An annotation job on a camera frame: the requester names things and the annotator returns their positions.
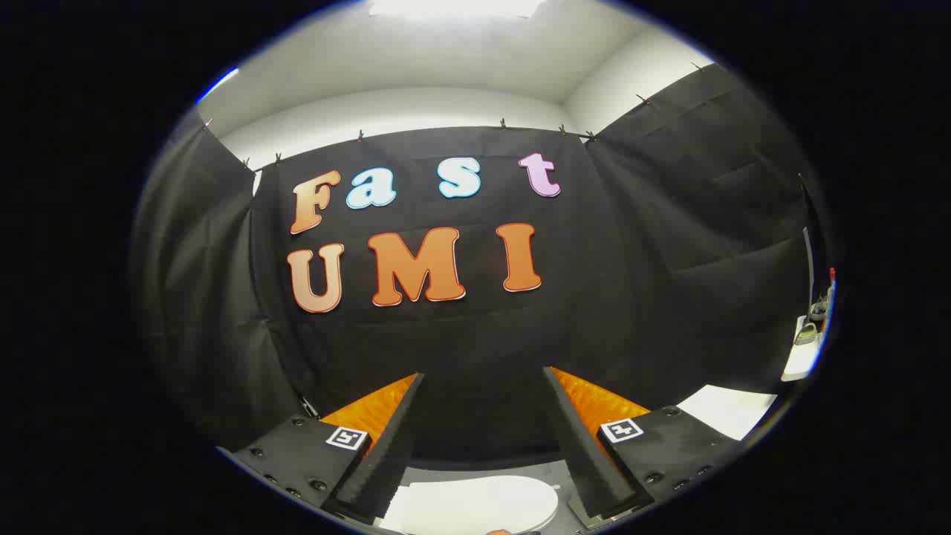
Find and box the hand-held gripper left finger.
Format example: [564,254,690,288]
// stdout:
[219,373,426,522]

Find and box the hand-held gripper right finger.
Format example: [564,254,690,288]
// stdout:
[543,366,741,521]

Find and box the white toilet lid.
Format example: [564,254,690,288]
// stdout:
[383,476,559,535]

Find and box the black backdrop cloth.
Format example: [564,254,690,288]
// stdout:
[130,63,829,470]

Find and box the ceiling light panel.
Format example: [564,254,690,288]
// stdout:
[369,0,548,19]

